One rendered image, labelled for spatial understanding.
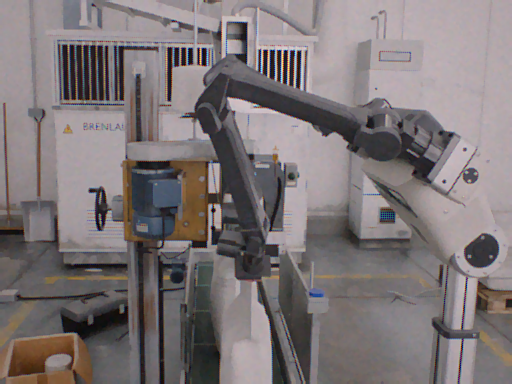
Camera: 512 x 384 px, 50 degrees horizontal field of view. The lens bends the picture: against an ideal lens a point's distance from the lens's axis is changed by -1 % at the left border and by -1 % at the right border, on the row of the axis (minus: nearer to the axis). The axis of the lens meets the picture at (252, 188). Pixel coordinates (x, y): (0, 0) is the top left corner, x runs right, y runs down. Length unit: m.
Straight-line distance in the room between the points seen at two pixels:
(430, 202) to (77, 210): 4.00
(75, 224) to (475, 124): 4.51
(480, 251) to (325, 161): 4.81
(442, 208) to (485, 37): 5.54
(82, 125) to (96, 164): 0.35
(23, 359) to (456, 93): 5.22
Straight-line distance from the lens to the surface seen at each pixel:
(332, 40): 5.24
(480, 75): 6.84
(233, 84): 1.18
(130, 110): 2.16
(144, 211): 1.95
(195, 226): 2.15
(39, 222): 6.25
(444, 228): 1.44
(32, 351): 3.38
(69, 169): 5.00
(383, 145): 1.18
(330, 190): 6.36
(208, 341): 2.83
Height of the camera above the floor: 1.60
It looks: 10 degrees down
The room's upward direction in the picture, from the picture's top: 1 degrees clockwise
